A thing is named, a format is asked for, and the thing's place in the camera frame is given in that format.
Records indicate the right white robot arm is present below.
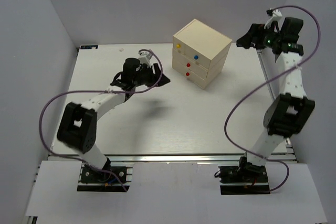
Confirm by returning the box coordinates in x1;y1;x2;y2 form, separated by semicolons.
237;17;315;171

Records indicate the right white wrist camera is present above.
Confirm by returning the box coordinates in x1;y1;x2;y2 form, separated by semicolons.
264;9;282;29

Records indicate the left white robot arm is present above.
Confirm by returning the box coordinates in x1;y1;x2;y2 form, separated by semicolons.
57;56;170;171

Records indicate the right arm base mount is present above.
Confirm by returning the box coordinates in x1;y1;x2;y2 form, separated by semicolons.
214;157;270;195

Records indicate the aluminium front rail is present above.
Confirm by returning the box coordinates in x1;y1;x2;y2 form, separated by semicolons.
48;154;297;162

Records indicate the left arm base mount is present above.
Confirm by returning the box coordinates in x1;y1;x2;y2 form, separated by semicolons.
77;163;133;193

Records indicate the left blue label sticker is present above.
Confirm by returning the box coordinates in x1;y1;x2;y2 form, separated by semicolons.
80;45;98;50

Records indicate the cream drawer cabinet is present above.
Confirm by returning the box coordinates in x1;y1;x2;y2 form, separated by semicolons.
172;19;232;89

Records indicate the aluminium rail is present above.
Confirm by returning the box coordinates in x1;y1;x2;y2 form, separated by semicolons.
48;154;297;162
256;48;294;154

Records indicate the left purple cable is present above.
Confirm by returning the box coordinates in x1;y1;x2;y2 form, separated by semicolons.
39;49;164;192

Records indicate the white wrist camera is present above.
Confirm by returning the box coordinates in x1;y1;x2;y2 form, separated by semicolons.
138;50;153;66
264;9;282;29

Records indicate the blue knob drawer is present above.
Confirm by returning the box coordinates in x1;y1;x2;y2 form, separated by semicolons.
185;45;219;69

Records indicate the yellow knob drawer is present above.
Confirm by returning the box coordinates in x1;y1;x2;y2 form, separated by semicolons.
173;37;187;55

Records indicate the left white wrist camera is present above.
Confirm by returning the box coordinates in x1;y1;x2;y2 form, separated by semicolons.
138;50;153;66

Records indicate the aluminium right rail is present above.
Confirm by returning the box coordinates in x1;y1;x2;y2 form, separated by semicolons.
256;48;294;154

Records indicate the red knob drawer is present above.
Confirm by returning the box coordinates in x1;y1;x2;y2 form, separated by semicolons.
172;60;208;89
172;49;208;80

